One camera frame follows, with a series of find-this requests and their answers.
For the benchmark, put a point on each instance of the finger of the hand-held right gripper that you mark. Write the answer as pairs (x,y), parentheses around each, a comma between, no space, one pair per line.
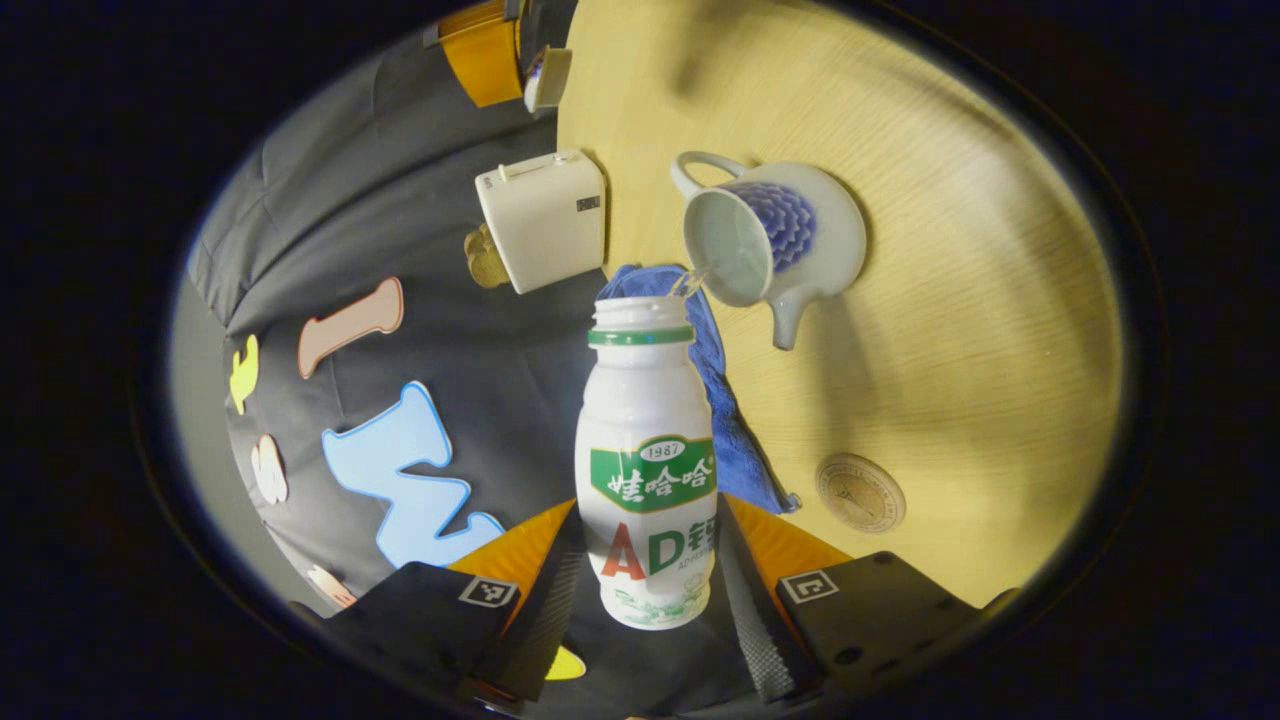
(485,55)

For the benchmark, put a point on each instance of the white toaster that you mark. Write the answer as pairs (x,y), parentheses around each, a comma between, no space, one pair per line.
(545,220)

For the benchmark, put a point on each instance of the blue towel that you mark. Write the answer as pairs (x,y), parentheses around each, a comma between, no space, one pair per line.
(735,440)

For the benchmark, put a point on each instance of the white blue-patterned teacup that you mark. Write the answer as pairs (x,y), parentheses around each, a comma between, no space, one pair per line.
(820,230)

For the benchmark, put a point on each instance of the white water bottle green label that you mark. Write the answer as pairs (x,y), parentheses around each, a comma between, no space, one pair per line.
(645,420)

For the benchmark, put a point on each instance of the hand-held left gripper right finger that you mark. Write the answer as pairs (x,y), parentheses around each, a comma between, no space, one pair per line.
(765,630)

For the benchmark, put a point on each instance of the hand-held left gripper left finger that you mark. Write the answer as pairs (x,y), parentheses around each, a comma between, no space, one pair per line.
(545,610)

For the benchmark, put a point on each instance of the brown bread slice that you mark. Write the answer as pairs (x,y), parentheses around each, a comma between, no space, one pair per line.
(478,240)
(490,272)

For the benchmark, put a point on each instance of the round wooden coaster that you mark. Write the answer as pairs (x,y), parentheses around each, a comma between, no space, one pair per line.
(860,493)

